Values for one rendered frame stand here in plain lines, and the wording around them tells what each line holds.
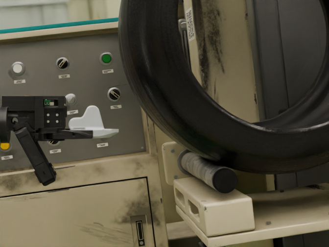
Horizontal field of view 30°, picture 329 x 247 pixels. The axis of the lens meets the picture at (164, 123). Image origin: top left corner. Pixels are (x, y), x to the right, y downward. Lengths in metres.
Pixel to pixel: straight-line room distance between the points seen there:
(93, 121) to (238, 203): 0.30
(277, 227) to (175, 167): 0.37
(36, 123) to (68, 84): 0.60
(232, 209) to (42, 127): 0.37
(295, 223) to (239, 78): 0.45
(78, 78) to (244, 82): 0.49
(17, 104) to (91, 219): 0.63
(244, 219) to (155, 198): 0.62
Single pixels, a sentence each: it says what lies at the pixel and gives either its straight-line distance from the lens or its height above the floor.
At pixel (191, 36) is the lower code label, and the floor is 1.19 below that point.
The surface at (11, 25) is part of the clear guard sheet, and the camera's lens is 1.71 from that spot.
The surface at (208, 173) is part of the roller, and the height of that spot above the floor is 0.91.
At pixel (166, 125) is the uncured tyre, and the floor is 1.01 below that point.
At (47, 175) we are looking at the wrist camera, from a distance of 1.13.
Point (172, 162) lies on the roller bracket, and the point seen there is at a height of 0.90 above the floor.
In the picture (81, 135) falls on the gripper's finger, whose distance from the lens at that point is 1.11.
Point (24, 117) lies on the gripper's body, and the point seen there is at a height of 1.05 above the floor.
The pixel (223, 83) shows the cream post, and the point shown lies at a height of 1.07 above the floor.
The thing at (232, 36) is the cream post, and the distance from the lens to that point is 1.46.
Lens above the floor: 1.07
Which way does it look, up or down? 3 degrees down
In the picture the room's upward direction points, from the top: 7 degrees counter-clockwise
